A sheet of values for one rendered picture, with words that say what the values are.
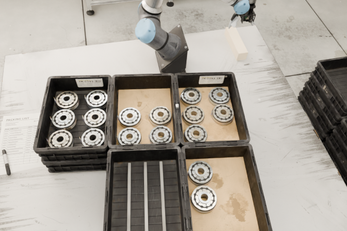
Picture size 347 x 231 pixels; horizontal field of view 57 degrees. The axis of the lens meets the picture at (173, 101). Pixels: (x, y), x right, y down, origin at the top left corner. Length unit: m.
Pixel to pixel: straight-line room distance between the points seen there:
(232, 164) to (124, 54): 0.96
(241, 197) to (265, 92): 0.71
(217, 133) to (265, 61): 0.71
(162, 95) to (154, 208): 0.56
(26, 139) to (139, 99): 0.59
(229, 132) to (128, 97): 0.52
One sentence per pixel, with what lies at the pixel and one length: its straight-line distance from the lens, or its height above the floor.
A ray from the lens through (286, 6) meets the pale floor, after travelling 3.77.
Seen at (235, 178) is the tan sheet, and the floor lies 0.83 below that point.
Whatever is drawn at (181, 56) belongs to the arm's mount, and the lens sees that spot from 1.75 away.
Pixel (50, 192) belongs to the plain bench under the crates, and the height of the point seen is 0.70.
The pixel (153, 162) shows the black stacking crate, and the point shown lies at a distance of 1.40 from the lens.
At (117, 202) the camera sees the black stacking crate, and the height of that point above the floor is 0.83.
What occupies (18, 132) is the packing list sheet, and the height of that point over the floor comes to 0.70.
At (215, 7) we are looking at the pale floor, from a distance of 3.52.
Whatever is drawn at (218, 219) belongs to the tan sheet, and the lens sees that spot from 1.34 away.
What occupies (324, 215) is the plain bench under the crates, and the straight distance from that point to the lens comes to 1.63.
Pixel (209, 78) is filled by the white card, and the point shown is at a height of 0.90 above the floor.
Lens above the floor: 2.10
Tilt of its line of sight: 54 degrees down
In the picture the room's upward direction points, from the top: 4 degrees clockwise
